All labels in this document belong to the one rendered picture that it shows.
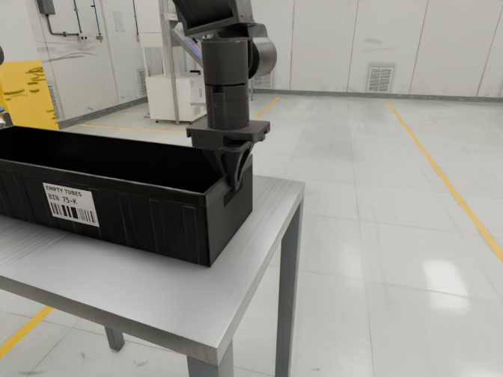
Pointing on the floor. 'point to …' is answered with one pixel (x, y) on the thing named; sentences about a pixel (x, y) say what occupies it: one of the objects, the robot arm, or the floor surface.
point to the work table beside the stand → (165, 281)
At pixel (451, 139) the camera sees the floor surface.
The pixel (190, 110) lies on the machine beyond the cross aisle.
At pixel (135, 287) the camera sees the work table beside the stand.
